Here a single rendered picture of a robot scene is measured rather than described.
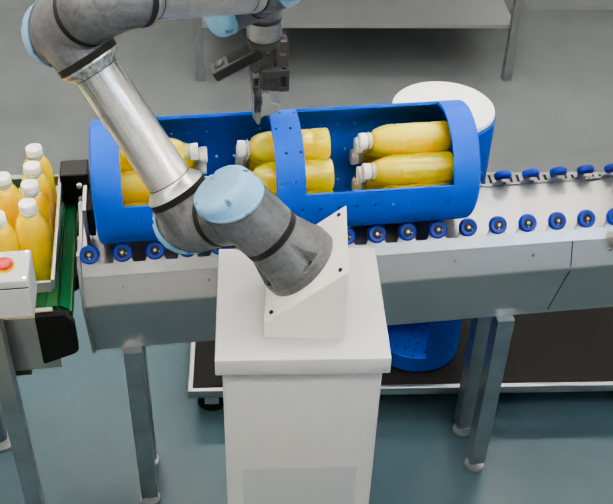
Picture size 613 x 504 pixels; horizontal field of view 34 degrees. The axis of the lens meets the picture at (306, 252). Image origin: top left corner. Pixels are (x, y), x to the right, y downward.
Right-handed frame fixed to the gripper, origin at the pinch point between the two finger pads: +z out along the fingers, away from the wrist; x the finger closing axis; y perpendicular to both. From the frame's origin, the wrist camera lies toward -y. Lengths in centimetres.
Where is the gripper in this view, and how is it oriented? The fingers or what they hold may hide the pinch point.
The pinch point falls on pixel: (255, 118)
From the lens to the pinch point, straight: 228.3
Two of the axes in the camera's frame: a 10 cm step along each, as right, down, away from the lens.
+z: -0.2, 7.8, 6.3
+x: -1.4, -6.3, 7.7
